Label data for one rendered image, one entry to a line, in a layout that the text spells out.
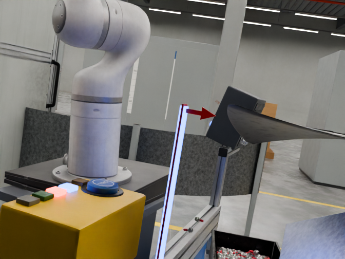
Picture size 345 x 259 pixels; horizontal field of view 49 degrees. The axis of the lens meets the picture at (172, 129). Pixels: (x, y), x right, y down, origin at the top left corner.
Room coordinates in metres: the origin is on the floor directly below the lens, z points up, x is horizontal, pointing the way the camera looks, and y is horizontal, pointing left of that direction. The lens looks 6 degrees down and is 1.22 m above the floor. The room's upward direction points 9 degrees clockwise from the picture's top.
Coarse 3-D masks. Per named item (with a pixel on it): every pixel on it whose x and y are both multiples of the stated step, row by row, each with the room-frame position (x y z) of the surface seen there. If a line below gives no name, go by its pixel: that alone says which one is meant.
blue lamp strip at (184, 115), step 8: (184, 112) 0.70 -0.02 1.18; (184, 120) 0.71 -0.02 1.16; (184, 128) 0.72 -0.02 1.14; (176, 152) 0.70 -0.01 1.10; (176, 160) 0.70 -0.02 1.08; (176, 168) 0.71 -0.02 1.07; (176, 176) 0.72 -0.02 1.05; (168, 200) 0.70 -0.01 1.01; (168, 208) 0.70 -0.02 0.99; (168, 216) 0.71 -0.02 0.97; (168, 224) 0.72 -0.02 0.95; (160, 256) 0.70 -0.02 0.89
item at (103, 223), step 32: (128, 192) 0.49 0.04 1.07; (0, 224) 0.38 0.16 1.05; (32, 224) 0.37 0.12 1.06; (64, 224) 0.36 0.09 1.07; (96, 224) 0.38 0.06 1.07; (128, 224) 0.45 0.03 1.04; (0, 256) 0.38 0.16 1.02; (32, 256) 0.36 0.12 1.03; (64, 256) 0.35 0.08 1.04; (96, 256) 0.38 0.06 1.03; (128, 256) 0.47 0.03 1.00
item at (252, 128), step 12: (228, 108) 0.62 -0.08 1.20; (240, 108) 0.59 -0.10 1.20; (240, 120) 0.67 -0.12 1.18; (252, 120) 0.65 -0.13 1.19; (264, 120) 0.61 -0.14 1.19; (276, 120) 0.58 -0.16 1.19; (240, 132) 0.74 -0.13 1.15; (252, 132) 0.73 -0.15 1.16; (264, 132) 0.71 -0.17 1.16; (276, 132) 0.70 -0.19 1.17; (288, 132) 0.68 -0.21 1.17; (300, 132) 0.66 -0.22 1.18; (312, 132) 0.62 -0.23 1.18; (324, 132) 0.57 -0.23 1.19; (336, 132) 0.61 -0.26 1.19
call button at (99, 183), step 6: (90, 180) 0.48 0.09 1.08; (96, 180) 0.49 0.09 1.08; (102, 180) 0.49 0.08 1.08; (108, 180) 0.50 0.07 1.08; (90, 186) 0.47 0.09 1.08; (96, 186) 0.46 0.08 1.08; (102, 186) 0.47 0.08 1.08; (108, 186) 0.47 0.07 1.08; (114, 186) 0.48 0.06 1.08; (96, 192) 0.46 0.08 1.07; (102, 192) 0.46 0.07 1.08; (108, 192) 0.47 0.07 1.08; (114, 192) 0.47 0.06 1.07
